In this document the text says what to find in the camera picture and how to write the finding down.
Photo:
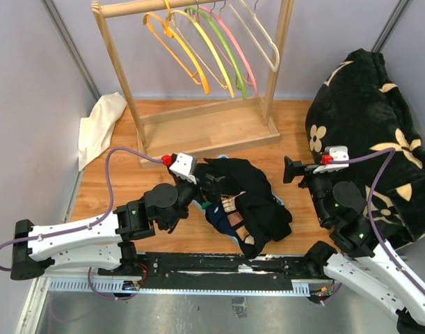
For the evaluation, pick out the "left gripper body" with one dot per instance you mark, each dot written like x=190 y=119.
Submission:
x=209 y=194

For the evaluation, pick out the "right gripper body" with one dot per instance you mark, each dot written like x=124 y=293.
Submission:
x=311 y=181

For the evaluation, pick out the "green t shirt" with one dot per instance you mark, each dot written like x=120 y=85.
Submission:
x=206 y=204

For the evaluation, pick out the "navy blue t shirt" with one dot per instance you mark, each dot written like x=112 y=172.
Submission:
x=217 y=217

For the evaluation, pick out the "black printed t shirt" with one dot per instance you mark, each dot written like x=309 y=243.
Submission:
x=250 y=206

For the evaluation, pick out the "lime green hanger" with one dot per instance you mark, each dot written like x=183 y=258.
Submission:
x=225 y=49

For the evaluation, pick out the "pink plastic hanger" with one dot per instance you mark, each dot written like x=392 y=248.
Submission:
x=250 y=78

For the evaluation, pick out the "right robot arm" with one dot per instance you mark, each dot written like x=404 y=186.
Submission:
x=358 y=236

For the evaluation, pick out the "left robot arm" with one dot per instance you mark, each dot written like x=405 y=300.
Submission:
x=106 y=242

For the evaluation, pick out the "light blue plastic basket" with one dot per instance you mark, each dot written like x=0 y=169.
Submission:
x=199 y=206

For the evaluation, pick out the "wooden clothes rack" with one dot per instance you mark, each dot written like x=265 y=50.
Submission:
x=188 y=43

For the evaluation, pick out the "black floral blanket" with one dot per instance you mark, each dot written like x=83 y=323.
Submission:
x=359 y=107

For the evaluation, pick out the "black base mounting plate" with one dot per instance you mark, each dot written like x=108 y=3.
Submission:
x=213 y=272

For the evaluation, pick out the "cream white cloth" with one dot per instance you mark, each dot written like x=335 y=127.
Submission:
x=96 y=130

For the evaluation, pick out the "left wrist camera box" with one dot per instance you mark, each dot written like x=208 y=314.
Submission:
x=181 y=165

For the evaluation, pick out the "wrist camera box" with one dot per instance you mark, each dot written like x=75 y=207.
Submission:
x=333 y=159
x=181 y=165

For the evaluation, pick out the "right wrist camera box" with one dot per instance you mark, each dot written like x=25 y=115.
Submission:
x=333 y=159

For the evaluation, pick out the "aluminium rail frame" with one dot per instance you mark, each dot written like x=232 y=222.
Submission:
x=85 y=280

